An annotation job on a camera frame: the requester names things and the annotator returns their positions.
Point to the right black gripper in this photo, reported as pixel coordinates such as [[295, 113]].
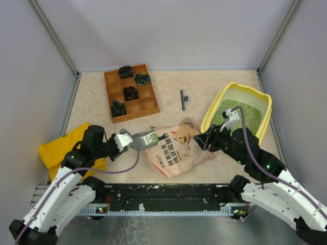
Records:
[[204, 140]]

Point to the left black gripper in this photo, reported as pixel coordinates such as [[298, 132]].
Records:
[[112, 157]]

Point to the pink cat litter bag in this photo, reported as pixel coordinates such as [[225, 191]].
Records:
[[176, 151]]

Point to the silver metal scoop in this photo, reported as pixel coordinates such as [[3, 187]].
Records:
[[142, 140]]

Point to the black bag sealing clip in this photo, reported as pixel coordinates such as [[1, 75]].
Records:
[[184, 99]]

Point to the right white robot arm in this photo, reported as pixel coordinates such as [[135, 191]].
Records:
[[280, 193]]

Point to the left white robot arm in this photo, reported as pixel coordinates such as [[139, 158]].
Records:
[[69, 192]]

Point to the green cat litter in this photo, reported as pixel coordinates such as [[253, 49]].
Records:
[[253, 115]]

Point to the yellow litter box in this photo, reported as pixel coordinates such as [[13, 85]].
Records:
[[246, 94]]

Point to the dark rolled item lower left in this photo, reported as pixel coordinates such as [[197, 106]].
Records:
[[118, 109]]

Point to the wooden compartment tray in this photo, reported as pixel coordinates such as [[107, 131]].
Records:
[[147, 103]]

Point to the black orange rolled item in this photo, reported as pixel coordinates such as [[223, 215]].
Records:
[[130, 93]]

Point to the yellow cloth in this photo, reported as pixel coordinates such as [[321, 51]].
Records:
[[52, 153]]

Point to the black green rolled item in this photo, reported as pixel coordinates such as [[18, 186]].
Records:
[[142, 79]]

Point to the black rolled item top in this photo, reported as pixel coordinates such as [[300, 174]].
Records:
[[125, 72]]

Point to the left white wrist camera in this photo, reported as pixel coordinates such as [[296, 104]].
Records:
[[123, 139]]

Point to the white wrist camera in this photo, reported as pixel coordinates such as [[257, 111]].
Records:
[[123, 139], [231, 118]]

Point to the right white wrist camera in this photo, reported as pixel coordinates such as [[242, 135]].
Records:
[[231, 118]]

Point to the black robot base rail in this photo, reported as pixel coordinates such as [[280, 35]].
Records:
[[169, 198]]

